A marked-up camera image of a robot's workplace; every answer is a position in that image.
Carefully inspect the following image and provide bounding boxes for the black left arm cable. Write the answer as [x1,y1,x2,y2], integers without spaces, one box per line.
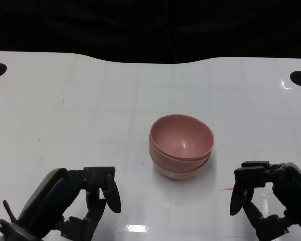
[2,200,17,223]

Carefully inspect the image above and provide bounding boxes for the pink plastic bowl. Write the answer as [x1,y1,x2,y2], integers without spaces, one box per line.
[148,137,213,169]
[149,114,215,161]
[151,153,211,181]

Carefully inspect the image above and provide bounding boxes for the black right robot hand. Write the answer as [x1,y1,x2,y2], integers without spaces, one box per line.
[229,160,301,241]

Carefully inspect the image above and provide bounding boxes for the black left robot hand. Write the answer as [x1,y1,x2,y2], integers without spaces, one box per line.
[16,166,122,241]

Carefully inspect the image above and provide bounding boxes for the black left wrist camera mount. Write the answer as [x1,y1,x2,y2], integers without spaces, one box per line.
[0,218,44,241]

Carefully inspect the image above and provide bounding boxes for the thin black hanging cable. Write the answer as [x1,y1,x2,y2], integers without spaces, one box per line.
[164,0,180,63]

